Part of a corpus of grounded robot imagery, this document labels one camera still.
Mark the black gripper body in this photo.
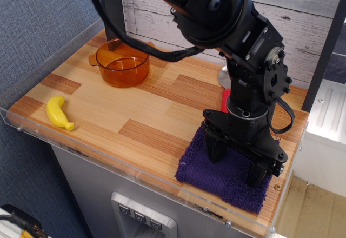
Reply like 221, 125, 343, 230
202, 98, 288, 177

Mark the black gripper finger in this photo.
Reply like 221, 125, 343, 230
204, 128, 227, 163
246, 160, 271, 187

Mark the purple terry cloth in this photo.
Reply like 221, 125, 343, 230
175, 126, 272, 214

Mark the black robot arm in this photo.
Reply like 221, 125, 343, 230
164, 0, 294, 187

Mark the clear acrylic counter guard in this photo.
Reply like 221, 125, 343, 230
1, 21, 308, 237

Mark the black yellow object corner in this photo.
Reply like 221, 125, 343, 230
1, 204, 49, 237

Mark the white toy sink unit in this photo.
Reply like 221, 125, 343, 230
294, 80, 345, 197

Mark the silver dispenser panel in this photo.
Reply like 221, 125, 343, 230
111, 192, 178, 238

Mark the amber transparent pot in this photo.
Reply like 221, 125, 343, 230
89, 38, 150, 88

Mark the grey toy fridge cabinet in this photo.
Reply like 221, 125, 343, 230
53, 146, 247, 237

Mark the yellow toy banana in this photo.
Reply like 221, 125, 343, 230
46, 95, 75, 131

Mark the red handled metal spoon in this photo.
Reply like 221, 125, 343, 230
218, 65, 231, 113

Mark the dark right frame post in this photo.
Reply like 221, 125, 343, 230
302, 0, 345, 112

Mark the dark frame post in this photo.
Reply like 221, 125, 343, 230
302, 0, 345, 112
101, 0, 125, 32

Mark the black cable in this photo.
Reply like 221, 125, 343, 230
85, 0, 202, 63

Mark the dark left frame post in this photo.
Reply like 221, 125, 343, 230
101, 0, 125, 32

